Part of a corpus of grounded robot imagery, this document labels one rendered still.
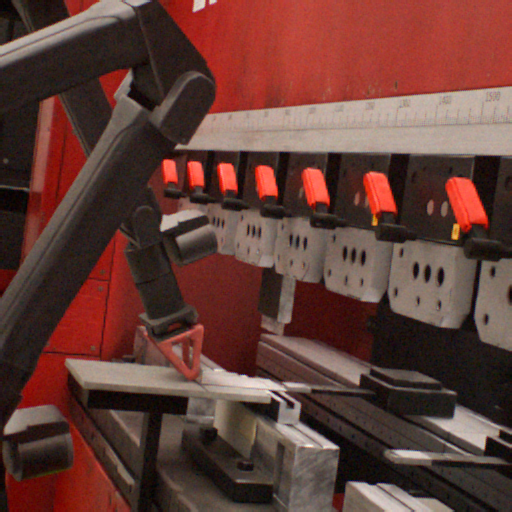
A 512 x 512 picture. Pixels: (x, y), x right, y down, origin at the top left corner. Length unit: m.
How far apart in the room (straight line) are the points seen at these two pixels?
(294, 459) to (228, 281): 1.12
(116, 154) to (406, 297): 0.33
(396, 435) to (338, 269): 0.52
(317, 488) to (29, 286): 0.54
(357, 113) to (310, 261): 0.20
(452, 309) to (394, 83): 0.31
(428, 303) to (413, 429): 0.65
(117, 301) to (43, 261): 1.39
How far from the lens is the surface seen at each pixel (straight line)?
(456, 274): 1.16
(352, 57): 1.50
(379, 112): 1.39
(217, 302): 2.64
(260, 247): 1.73
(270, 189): 1.63
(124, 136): 1.19
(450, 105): 1.22
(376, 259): 1.34
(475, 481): 1.66
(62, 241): 1.20
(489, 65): 1.16
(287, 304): 1.73
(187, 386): 1.70
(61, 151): 2.56
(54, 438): 1.31
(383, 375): 1.85
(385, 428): 1.93
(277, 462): 1.64
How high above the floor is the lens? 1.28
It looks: 3 degrees down
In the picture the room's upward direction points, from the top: 8 degrees clockwise
